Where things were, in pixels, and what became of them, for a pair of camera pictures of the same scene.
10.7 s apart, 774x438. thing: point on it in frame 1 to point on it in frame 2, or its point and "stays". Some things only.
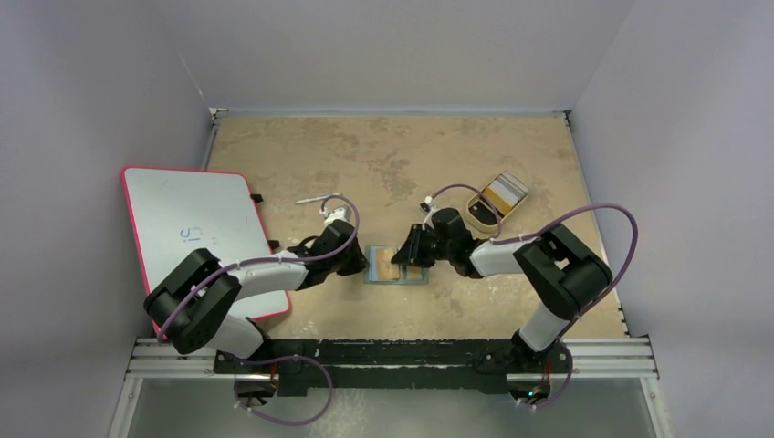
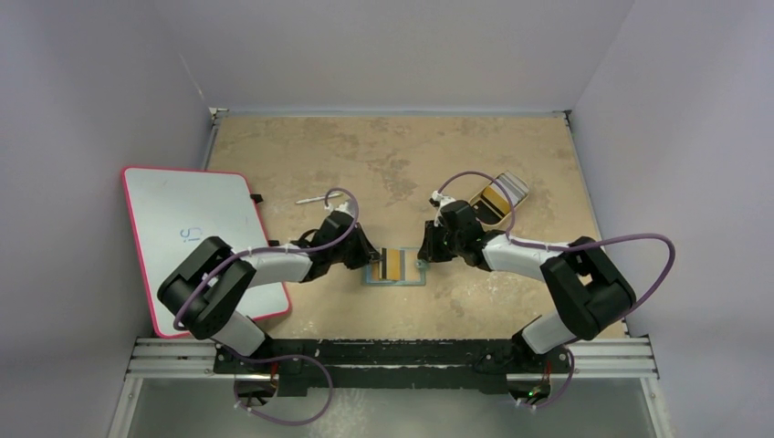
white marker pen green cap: x=318 y=197 stays
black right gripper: x=420 y=245 to x=430 y=243
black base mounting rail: x=394 y=367 stays
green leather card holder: x=381 y=270 stays
